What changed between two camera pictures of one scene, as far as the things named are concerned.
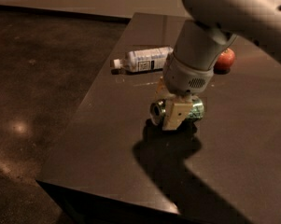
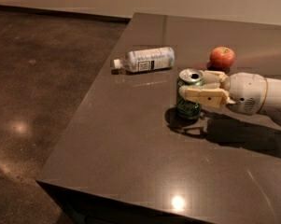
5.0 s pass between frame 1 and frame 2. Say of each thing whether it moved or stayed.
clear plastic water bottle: stayed
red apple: stayed
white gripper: moved
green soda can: moved
